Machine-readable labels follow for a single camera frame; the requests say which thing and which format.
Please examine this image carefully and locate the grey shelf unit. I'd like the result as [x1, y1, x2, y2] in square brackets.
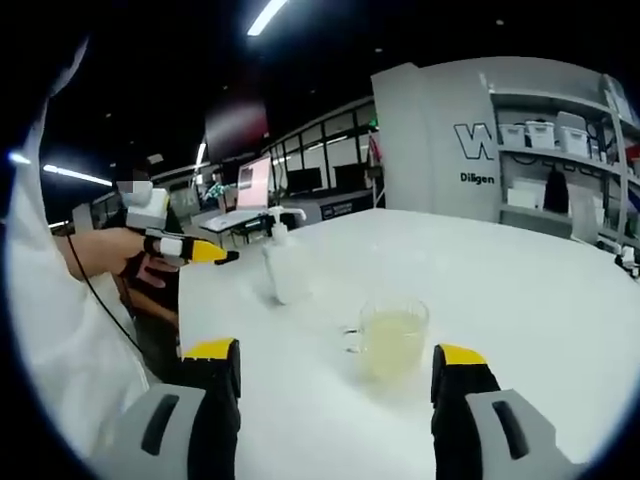
[488, 73, 640, 251]

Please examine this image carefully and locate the clear glass cup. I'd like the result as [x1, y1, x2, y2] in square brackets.
[341, 296, 431, 385]

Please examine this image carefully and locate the dark hanging screen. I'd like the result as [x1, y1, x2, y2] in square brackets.
[204, 93, 269, 152]

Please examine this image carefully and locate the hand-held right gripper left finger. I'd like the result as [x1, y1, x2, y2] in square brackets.
[99, 337, 242, 480]

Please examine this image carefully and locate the black bag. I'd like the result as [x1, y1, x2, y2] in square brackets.
[543, 169, 571, 214]

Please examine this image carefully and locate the person's left hand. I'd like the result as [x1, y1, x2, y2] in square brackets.
[69, 227, 180, 290]

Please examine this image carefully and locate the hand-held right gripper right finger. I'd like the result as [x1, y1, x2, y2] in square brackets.
[430, 343, 591, 480]

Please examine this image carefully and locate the white printed panel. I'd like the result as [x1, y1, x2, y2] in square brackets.
[370, 62, 502, 222]

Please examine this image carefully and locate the black cable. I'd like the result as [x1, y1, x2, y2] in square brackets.
[65, 233, 147, 352]

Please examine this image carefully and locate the white pump bottle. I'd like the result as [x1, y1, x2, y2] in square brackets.
[261, 206, 314, 307]

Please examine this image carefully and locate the background desk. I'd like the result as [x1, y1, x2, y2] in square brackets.
[198, 208, 275, 246]

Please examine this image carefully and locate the pink monitor screen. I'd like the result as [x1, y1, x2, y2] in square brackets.
[235, 154, 274, 211]

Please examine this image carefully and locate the ceiling light strip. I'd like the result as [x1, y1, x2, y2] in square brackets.
[246, 0, 290, 37]
[42, 163, 114, 188]

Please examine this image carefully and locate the white storage box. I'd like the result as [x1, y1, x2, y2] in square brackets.
[499, 122, 527, 149]
[558, 124, 591, 157]
[524, 118, 557, 151]

